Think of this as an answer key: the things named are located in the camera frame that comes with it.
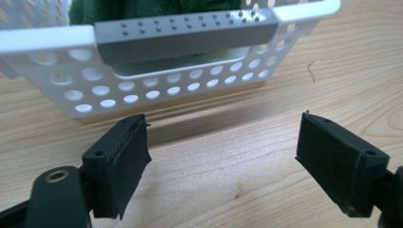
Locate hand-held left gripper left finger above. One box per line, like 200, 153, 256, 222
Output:
81, 113, 153, 220

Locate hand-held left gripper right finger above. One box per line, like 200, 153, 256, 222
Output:
295, 110, 391, 219

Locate white perforated plastic basket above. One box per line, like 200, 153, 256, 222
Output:
0, 0, 342, 119

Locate thin dark thread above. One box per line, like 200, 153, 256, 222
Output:
306, 61, 317, 85

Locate dark green cloth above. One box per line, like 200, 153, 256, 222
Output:
67, 0, 243, 27

